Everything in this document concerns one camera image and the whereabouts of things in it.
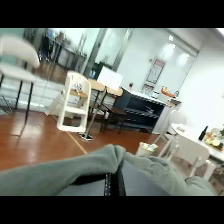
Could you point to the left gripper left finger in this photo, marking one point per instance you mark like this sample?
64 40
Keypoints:
96 189

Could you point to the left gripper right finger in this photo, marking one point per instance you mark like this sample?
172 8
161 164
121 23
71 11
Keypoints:
136 183

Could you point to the olive green T-shirt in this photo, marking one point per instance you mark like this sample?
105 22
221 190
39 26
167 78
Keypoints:
50 173

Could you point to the waste bin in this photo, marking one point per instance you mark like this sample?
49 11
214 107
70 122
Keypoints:
146 149

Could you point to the black counter cabinet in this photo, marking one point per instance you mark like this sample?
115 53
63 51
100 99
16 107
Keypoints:
140 110

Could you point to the white round table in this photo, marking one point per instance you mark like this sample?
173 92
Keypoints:
195 133

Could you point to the white high chair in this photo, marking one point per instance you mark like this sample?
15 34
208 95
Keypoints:
76 110

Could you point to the black bottle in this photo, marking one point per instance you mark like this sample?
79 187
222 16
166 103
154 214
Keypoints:
203 133

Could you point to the wooden table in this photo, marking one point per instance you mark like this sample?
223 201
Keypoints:
100 86

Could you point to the framed wall poster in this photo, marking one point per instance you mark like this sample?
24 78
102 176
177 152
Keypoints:
155 71

